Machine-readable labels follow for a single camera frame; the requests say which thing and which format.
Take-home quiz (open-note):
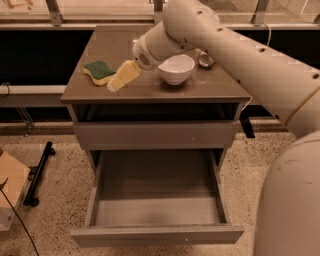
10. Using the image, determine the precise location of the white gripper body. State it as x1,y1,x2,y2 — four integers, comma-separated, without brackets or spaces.
132,22,182,70

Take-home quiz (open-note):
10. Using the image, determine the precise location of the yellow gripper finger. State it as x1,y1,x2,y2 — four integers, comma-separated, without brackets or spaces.
107,60,141,92

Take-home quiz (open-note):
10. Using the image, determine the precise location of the green and yellow sponge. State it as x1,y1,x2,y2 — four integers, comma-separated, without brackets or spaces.
83,61,115,86

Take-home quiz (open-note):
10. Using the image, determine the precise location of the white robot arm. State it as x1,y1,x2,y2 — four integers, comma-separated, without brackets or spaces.
108,0,320,256

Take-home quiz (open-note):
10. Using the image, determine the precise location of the grey drawer cabinet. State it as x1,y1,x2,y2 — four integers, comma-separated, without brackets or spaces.
61,27,249,168

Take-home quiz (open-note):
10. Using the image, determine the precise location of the closed grey top drawer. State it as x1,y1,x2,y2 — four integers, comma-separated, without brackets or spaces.
73,121,239,150

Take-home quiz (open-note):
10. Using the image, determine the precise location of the open grey middle drawer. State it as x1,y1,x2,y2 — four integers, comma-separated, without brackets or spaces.
71,149,244,247

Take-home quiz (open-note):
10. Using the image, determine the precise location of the white ceramic bowl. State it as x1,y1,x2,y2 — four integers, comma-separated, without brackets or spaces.
158,54,195,85

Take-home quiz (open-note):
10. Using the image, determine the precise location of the red soda can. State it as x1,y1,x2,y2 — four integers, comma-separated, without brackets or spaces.
198,51,215,69

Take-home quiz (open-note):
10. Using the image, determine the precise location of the black metal bar stand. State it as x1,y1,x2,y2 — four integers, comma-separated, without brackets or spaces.
23,142,55,207

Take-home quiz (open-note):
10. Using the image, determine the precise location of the cardboard box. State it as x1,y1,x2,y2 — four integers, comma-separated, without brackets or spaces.
0,150,29,232

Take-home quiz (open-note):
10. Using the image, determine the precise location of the white cable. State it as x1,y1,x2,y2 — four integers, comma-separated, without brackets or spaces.
263,22,272,48

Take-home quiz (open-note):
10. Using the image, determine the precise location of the black cable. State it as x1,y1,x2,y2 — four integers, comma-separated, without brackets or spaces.
0,178,40,256

